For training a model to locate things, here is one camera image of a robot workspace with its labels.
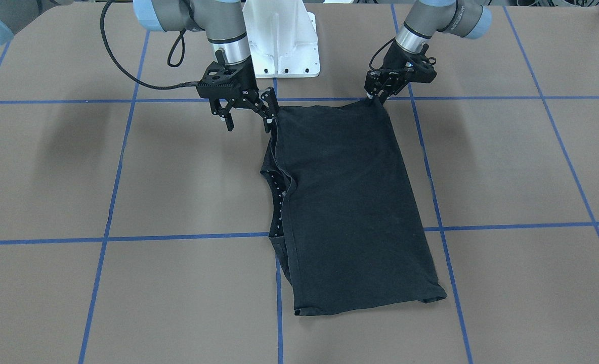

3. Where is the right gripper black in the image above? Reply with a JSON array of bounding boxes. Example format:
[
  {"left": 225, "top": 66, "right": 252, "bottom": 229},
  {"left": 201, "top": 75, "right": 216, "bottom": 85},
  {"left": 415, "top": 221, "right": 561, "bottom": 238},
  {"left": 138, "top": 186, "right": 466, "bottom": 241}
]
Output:
[{"left": 196, "top": 56, "right": 279, "bottom": 133}]

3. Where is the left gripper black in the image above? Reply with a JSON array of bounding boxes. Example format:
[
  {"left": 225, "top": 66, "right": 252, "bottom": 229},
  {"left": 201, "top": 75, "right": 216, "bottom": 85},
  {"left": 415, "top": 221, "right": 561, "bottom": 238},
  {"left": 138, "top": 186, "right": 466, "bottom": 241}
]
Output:
[{"left": 364, "top": 40, "right": 437, "bottom": 106}]

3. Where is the black printed t-shirt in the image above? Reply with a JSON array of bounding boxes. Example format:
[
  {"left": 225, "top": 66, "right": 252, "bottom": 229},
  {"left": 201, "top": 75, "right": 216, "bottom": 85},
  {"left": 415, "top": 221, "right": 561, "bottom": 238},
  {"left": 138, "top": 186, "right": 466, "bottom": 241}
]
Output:
[{"left": 261, "top": 99, "right": 447, "bottom": 316}]

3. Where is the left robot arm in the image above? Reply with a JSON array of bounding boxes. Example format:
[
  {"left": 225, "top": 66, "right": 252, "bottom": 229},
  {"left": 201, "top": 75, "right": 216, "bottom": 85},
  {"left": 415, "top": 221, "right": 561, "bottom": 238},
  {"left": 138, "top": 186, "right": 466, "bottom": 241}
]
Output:
[{"left": 364, "top": 1, "right": 492, "bottom": 103}]

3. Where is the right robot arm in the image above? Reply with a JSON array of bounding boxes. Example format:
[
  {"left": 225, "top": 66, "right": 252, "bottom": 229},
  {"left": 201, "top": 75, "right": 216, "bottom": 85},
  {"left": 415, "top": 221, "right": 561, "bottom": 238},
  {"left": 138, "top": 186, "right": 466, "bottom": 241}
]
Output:
[{"left": 0, "top": 1, "right": 279, "bottom": 133}]

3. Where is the brown paper table cover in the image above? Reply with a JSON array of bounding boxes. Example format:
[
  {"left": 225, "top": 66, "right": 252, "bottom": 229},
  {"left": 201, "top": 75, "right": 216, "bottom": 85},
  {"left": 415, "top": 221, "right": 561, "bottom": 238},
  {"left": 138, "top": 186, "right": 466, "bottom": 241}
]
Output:
[{"left": 0, "top": 2, "right": 599, "bottom": 363}]

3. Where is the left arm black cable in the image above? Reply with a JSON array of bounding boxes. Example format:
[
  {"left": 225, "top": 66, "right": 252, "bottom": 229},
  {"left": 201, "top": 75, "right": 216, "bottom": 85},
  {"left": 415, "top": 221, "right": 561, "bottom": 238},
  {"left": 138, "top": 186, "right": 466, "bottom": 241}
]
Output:
[{"left": 369, "top": 40, "right": 396, "bottom": 71}]

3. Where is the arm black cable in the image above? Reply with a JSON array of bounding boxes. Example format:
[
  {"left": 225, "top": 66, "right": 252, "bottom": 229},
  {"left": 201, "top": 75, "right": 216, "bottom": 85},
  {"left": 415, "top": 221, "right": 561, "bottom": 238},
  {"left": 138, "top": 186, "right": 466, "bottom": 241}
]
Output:
[
  {"left": 369, "top": 40, "right": 396, "bottom": 71},
  {"left": 100, "top": 0, "right": 201, "bottom": 92}
]

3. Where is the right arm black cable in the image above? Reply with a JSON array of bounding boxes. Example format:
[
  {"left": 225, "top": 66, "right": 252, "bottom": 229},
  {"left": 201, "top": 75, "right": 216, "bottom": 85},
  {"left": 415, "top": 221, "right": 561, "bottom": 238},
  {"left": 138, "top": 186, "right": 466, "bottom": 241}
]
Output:
[{"left": 100, "top": 0, "right": 201, "bottom": 92}]

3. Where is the white pedestal base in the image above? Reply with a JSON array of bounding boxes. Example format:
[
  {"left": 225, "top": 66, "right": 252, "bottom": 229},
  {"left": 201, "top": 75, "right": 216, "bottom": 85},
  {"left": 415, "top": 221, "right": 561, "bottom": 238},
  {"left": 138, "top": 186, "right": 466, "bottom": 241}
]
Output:
[{"left": 242, "top": 1, "right": 321, "bottom": 78}]

